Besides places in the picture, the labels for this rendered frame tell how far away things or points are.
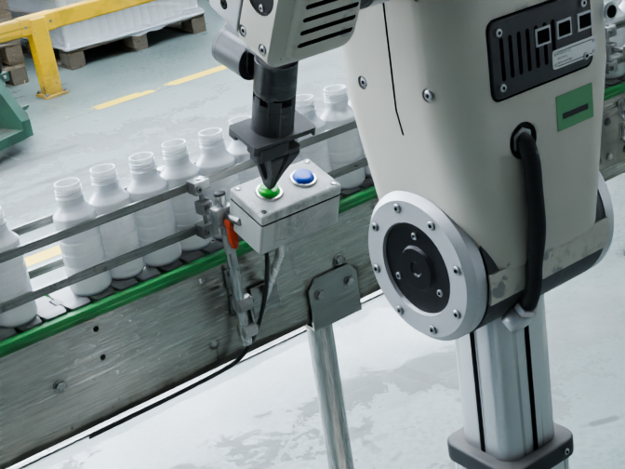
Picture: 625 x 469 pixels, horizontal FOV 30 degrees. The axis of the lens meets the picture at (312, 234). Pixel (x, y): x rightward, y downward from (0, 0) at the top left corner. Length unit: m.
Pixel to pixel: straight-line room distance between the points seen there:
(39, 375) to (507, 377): 0.70
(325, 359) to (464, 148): 0.97
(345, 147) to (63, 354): 0.56
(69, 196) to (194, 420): 1.73
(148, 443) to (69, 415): 1.55
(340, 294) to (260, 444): 1.28
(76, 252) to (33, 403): 0.22
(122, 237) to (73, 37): 5.84
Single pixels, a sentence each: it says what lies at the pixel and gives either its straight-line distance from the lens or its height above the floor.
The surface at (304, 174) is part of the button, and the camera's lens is 1.65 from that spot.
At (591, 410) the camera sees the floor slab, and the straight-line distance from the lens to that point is 3.12.
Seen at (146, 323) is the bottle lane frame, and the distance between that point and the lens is 1.71.
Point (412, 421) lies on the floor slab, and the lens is 3.13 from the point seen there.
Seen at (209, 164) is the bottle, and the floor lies 1.12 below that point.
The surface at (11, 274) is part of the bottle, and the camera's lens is 1.62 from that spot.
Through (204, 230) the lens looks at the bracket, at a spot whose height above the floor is 1.04.
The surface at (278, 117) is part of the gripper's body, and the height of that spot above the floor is 1.24.
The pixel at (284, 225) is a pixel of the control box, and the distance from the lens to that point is 1.62.
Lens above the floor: 1.68
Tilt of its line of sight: 23 degrees down
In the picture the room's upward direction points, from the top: 9 degrees counter-clockwise
